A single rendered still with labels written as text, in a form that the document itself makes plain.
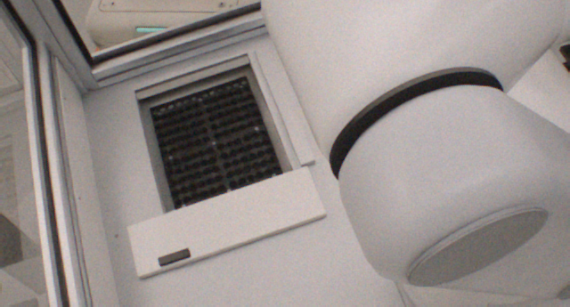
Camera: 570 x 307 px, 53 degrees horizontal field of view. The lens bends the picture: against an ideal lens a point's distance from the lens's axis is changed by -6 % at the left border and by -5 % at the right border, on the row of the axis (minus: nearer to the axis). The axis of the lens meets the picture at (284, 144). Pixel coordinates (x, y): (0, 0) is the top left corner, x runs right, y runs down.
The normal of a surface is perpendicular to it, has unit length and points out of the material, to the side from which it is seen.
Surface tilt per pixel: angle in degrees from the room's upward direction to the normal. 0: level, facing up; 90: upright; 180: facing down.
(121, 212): 0
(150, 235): 0
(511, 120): 32
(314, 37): 50
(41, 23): 90
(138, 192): 0
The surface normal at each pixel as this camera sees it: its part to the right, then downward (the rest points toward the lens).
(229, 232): -0.10, -0.51
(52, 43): 0.32, 0.80
